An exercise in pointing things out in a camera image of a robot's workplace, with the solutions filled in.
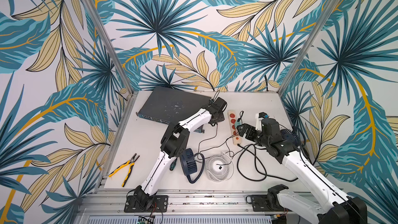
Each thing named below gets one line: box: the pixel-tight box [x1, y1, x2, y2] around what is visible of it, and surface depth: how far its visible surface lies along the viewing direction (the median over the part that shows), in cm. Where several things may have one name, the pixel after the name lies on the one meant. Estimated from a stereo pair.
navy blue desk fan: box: [179, 148, 206, 184], surface depth 77 cm
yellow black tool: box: [107, 152, 140, 188], surface depth 85 cm
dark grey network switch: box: [135, 85, 213, 134], surface depth 109 cm
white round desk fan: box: [205, 151, 235, 182], surface depth 81 cm
